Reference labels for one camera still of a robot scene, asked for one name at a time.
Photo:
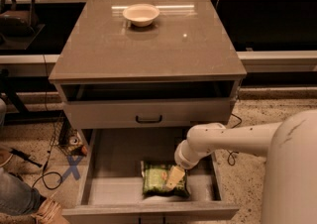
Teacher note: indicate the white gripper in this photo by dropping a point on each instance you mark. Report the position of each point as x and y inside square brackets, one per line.
[182, 159]

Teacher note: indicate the green jalapeno chip bag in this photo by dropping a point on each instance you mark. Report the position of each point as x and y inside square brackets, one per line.
[155, 175]

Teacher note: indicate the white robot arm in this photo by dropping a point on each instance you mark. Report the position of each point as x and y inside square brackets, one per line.
[290, 149]

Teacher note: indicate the open grey middle drawer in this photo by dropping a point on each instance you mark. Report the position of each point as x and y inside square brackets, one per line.
[111, 189]

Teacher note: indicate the grey drawer cabinet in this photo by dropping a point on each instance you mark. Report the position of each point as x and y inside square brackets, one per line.
[185, 53]

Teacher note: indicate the blue tape cross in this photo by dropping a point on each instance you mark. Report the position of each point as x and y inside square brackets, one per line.
[73, 162]

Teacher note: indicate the soda can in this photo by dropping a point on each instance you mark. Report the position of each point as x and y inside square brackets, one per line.
[73, 140]

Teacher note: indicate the person leg in jeans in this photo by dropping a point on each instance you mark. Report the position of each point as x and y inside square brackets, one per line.
[16, 197]

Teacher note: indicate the white paper bowl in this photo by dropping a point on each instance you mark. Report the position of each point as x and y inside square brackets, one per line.
[141, 15]

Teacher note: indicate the black chair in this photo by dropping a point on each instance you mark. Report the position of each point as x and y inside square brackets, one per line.
[18, 28]

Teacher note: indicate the black drawer handle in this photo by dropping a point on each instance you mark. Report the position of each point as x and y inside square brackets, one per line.
[144, 120]

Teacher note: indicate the black wire basket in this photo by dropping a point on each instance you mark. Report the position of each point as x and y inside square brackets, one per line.
[62, 132]

